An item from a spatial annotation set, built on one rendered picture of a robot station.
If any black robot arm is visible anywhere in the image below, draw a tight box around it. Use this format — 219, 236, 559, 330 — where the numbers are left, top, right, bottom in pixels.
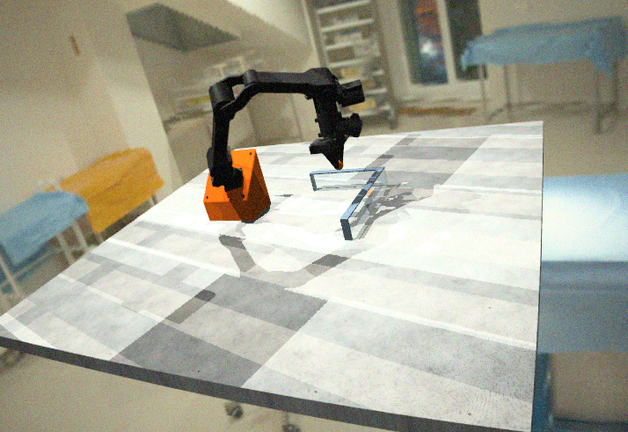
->
207, 67, 365, 192

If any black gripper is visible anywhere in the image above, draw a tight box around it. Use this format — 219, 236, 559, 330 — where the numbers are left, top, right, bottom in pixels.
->
309, 109, 349, 169

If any clear l-shaped low wall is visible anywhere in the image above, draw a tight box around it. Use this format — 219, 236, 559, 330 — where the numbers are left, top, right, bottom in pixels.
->
311, 168, 388, 239

